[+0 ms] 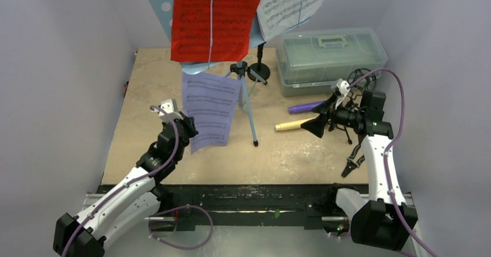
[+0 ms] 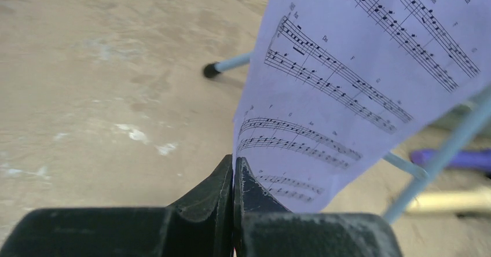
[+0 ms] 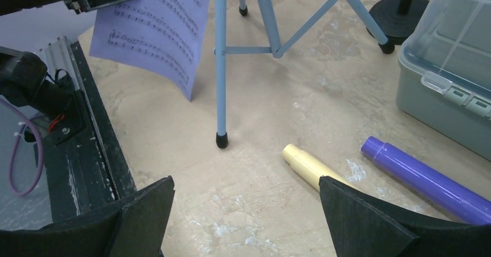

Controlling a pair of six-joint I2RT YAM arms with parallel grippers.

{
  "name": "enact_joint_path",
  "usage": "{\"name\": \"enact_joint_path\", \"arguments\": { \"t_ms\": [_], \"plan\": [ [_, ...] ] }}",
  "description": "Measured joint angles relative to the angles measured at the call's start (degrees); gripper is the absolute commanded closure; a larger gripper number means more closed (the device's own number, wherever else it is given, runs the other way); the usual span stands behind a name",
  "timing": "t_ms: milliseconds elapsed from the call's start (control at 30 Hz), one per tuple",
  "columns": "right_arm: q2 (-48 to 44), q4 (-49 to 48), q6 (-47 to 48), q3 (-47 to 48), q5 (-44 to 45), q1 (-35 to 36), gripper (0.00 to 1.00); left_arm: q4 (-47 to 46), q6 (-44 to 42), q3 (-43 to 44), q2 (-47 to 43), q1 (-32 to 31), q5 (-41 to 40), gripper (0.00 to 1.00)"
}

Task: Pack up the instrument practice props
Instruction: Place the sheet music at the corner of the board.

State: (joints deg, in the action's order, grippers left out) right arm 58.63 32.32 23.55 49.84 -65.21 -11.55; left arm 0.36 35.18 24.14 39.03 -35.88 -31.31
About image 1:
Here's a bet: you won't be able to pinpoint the purple microphone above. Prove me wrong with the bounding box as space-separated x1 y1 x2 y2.
288 101 323 114

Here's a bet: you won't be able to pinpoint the cream recorder flute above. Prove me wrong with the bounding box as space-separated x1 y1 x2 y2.
274 118 313 132

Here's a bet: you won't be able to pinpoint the black tripod microphone stand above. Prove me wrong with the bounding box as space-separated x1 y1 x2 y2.
328 68 377 145

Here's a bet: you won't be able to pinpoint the purple sheet music page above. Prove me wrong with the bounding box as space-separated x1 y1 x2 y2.
182 72 241 154

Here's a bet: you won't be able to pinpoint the red folder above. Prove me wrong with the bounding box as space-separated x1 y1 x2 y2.
171 0 261 63

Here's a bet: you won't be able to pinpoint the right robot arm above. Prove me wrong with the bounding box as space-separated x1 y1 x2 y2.
301 90 418 251

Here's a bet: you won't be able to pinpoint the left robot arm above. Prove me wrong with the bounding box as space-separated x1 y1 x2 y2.
53 113 198 256

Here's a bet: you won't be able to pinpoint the black pliers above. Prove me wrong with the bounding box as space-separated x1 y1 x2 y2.
341 144 365 178

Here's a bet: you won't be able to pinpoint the translucent green storage box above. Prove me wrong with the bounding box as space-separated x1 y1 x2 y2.
276 28 388 97

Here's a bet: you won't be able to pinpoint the white sheet music page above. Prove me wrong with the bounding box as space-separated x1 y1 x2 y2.
257 0 324 41

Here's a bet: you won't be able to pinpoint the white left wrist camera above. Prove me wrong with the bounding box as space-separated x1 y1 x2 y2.
150 98 183 123

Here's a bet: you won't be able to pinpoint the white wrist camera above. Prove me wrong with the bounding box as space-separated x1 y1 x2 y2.
331 79 351 109
150 98 183 123

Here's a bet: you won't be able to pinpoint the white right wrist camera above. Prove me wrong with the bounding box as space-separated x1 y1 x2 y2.
331 79 351 109

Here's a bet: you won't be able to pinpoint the black mounting rail base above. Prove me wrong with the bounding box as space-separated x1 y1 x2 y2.
152 183 350 234

